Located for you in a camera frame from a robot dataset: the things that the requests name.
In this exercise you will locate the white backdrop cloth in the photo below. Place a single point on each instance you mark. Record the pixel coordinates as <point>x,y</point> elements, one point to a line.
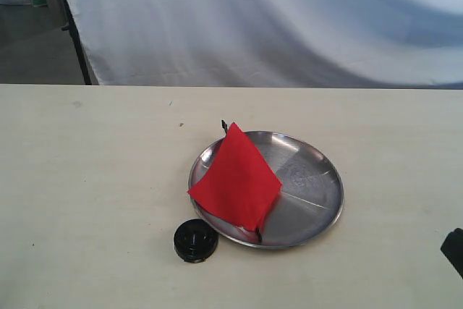
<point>273,43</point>

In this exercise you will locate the red flag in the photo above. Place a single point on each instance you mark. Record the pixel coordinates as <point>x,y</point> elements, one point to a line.
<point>239,187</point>

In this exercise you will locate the round steel plate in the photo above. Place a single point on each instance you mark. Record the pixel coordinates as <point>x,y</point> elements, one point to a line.
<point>311,201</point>

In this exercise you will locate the black round flag base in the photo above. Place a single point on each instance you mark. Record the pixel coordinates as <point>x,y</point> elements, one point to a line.
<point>195,241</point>

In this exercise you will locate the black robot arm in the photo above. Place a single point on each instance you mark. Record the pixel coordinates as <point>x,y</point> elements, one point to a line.
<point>452,248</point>

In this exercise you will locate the black backdrop stand pole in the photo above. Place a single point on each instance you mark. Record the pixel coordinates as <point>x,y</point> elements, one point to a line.
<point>70,27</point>

